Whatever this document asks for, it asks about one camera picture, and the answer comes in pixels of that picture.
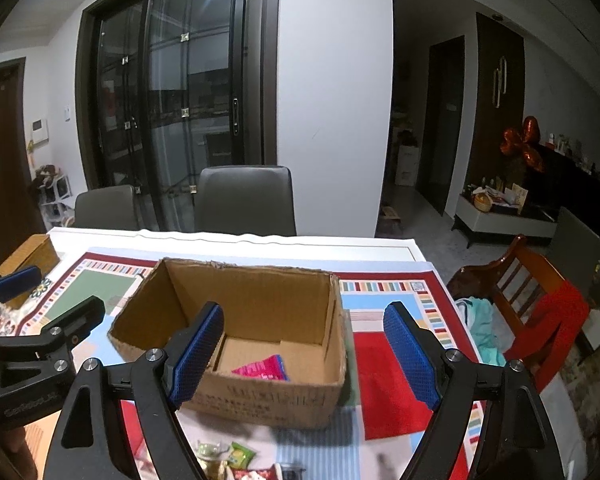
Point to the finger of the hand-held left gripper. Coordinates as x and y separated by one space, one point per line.
77 317
15 282

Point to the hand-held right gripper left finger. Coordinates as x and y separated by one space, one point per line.
200 355

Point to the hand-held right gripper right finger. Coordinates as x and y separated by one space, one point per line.
410 360

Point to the large cardboard box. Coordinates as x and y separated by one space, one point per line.
260 400

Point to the small cardboard box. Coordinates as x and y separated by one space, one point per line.
30 255

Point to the colourful patterned tablecloth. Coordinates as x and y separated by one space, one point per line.
375 385

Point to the pink snack packet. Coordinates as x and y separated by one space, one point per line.
262 367

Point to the pale green cloth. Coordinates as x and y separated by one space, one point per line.
482 325

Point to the pale green clear-wrapped candy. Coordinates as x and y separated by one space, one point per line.
210 450

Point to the white shoe rack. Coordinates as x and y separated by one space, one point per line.
55 195

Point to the green candy packet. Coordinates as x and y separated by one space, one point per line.
242 455

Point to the grey dining chair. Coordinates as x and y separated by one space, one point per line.
245 200
105 207

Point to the gold candy packet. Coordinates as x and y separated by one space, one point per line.
215 471

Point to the brown wooden door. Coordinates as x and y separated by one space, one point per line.
10 160

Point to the brown wooden chair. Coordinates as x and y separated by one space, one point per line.
520 265

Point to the red cloth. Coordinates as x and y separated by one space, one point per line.
555 325

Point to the white low cabinet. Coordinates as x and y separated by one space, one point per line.
500 222

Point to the woven basket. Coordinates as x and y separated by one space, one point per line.
482 201

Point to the white paper bag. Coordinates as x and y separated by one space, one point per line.
407 167

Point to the red foil balloon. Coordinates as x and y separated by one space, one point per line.
522 145

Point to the dark sideboard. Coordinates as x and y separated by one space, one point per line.
580 185

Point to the dark framed glass sliding door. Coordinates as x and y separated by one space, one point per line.
190 85

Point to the white wall intercom panel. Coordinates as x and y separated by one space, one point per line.
40 131

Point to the white wall switch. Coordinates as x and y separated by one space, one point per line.
67 113

